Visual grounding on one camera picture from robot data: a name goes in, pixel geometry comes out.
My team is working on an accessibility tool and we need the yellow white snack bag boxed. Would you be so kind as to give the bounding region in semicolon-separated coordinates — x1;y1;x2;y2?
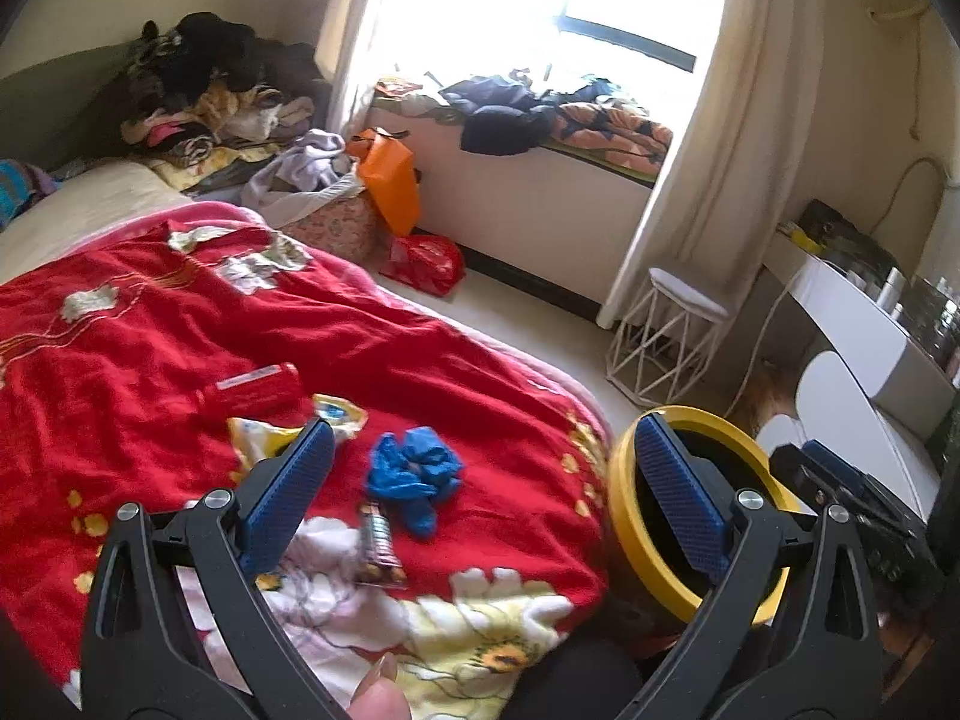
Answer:
226;394;368;484

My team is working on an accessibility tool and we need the brown candy bar wrapper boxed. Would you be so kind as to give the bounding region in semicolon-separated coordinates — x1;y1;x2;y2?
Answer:
356;500;407;589

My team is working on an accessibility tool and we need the red cylindrical snack can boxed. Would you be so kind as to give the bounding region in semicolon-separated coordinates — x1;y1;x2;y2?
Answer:
195;362;302;419

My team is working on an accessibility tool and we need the blue plastic glove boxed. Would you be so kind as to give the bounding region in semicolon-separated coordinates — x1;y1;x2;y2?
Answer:
364;426;464;539

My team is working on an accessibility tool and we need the yellow rimmed black trash bin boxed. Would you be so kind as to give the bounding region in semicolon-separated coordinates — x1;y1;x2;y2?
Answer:
607;405;802;635

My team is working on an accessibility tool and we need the person's left hand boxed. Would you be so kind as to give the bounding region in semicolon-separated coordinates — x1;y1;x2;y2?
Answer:
347;652;412;720

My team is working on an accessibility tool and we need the white rounded drawer cabinet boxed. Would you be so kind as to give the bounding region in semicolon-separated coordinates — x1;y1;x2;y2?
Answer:
755;351;940;522

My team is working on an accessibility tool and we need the white dresser desk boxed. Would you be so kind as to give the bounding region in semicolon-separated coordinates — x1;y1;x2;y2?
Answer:
763;232;955;440

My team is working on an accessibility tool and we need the black bag on desk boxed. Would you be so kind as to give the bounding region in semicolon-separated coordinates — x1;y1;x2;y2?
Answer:
797;199;898;280

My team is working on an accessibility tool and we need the cream curtain right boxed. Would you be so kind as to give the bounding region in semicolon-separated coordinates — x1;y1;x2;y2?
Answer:
597;0;827;328

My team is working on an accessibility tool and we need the ornate vanity mirror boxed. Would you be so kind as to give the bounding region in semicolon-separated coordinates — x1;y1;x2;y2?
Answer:
914;185;960;293

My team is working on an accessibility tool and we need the red floral blanket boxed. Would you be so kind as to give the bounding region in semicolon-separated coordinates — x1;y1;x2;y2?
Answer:
2;205;610;718

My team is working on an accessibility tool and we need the orange patterned quilt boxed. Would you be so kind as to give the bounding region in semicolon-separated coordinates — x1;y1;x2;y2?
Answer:
550;101;674;181

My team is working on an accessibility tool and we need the red plastic bag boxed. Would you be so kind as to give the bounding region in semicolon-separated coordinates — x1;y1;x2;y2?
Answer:
379;234;466;298

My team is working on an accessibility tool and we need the floral fabric basket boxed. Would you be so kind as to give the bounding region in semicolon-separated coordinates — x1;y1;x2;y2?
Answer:
283;192;379;263

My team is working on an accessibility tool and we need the dark navy jacket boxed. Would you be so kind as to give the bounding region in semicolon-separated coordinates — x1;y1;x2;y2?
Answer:
441;76;556;156

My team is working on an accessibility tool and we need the lavender white clothes heap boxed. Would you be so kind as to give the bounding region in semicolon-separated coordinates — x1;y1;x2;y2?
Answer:
239;128;364;229

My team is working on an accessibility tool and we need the teal patterned pillow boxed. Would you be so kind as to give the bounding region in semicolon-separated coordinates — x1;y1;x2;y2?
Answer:
0;160;60;231

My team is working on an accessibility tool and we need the orange paper bag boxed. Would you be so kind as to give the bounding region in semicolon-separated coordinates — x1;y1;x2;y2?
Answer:
347;128;421;236

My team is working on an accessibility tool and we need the pile of clothes on bed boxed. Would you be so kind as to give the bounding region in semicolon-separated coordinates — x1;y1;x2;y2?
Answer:
121;11;332;193

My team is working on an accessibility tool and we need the sheer curtain left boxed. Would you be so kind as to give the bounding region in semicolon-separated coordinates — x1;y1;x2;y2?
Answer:
314;0;370;133

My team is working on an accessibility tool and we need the white charging cable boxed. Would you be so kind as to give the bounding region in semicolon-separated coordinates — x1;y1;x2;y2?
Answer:
722;268;804;421

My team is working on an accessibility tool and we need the white wire frame stool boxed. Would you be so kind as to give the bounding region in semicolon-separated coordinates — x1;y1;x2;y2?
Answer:
605;262;734;408

